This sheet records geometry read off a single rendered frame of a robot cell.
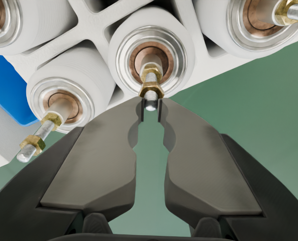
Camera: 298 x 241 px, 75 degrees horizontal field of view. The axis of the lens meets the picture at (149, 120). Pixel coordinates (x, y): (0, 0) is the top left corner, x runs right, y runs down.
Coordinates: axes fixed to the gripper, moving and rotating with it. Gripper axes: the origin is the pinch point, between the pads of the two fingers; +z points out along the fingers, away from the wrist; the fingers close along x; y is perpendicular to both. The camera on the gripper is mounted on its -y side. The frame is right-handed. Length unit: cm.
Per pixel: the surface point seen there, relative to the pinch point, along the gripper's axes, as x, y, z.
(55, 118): -9.6, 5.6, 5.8
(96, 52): -8.3, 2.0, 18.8
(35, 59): -16.4, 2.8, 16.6
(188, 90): 10.3, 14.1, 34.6
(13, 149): -28.0, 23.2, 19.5
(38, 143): -9.6, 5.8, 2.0
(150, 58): -0.1, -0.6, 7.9
